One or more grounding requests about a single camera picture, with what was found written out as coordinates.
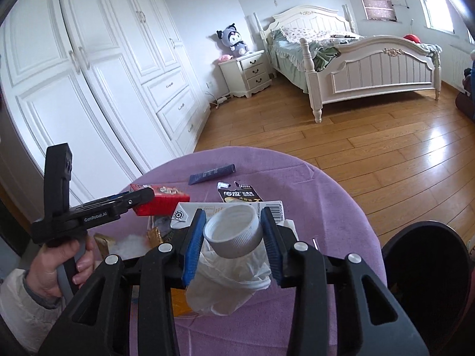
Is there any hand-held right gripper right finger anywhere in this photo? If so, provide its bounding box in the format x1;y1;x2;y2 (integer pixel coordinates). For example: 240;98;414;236
260;206;431;356

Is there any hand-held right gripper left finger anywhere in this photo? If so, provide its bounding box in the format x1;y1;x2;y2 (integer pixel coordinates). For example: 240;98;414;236
37;209;207;356

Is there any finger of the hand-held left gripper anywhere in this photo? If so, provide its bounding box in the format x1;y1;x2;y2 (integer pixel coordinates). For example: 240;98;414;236
72;187;155;216

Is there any red cardboard box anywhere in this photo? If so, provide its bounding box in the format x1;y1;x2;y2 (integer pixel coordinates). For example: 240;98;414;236
130;183;191;216

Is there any crushed white plastic bottle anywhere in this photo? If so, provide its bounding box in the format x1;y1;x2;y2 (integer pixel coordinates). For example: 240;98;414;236
185;205;272;316

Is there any black trash bin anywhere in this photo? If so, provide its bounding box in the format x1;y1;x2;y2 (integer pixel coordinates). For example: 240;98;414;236
381;220;475;356

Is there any person's left forearm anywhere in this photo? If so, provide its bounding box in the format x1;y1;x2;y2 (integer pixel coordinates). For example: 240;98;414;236
0;268;68;356

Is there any person's left hand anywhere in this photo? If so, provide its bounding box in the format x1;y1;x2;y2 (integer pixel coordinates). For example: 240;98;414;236
27;236;96;299

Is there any flattened white carton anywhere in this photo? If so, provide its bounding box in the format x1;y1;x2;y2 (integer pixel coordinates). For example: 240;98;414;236
170;200;299;241

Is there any white tissue wad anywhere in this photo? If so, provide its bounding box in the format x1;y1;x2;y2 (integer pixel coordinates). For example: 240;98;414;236
107;234;151;259

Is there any orange packet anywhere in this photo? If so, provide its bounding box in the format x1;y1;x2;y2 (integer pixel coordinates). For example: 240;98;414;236
171;288;197;317

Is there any torn black snack packet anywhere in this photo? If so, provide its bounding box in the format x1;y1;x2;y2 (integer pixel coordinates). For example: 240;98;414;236
217;181;265;205

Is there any purple tablecloth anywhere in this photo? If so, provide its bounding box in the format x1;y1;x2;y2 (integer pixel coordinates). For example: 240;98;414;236
85;146;384;356

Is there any dark blue wrapper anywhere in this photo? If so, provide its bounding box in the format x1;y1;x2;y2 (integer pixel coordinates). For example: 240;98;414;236
189;164;237;185

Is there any white wardrobe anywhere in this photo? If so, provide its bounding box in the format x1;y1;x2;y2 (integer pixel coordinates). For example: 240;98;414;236
0;0;212;210

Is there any white power strip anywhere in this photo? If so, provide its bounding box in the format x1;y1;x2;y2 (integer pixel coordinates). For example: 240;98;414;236
208;94;233;109

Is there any white nightstand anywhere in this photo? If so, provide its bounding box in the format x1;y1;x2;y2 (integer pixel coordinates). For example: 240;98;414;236
218;50;273;99

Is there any purple plush toy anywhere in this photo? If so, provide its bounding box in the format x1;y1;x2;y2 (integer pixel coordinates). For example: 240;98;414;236
217;23;250;58

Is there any green bed sheet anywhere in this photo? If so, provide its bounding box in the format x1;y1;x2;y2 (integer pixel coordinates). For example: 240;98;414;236
269;31;340;82

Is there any white wooden bed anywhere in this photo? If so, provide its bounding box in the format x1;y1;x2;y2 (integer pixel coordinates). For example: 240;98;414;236
253;5;442;124

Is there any floral quilt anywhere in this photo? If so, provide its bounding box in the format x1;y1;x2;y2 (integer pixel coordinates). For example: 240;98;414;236
276;28;366;46

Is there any maroon armchair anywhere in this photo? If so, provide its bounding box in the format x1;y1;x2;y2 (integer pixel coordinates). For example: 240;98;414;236
456;50;475;120

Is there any grey-green cloth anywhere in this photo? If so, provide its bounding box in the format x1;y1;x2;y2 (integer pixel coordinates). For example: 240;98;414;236
419;42;443;59

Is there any white radiator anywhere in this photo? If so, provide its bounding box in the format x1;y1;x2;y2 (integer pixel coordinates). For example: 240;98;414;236
450;44;474;90

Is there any window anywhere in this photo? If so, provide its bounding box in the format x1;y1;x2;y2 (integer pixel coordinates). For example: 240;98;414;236
412;0;457;34

